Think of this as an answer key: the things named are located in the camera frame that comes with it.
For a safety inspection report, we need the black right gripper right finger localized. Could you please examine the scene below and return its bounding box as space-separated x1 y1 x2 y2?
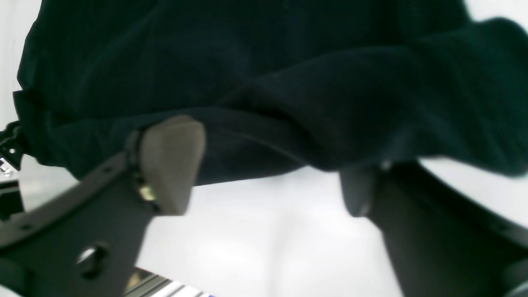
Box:
339 162 528 297

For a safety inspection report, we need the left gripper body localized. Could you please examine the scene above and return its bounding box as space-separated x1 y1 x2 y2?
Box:
0 122 27 219

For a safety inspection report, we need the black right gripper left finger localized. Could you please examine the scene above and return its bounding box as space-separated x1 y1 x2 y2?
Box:
1 116 206 297

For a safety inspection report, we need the black T-shirt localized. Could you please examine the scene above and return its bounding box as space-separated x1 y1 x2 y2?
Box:
13 0 528 185

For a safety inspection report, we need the aluminium frame rail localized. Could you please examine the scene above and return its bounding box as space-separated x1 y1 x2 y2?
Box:
124 268 212 297

